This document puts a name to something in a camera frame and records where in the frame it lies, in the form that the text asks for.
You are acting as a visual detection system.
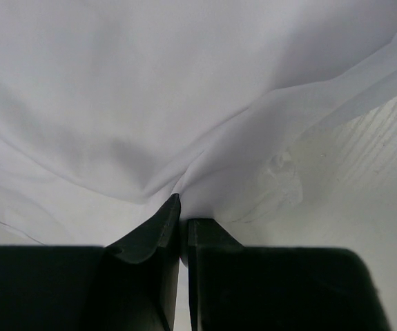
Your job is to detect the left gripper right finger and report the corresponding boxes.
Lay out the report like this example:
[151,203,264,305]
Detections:
[187,219,391,331]

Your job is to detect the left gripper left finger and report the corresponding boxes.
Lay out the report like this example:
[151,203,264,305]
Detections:
[0,194,181,330]

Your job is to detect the white t shirt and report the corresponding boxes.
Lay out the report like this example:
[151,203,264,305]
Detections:
[0,1,397,245]

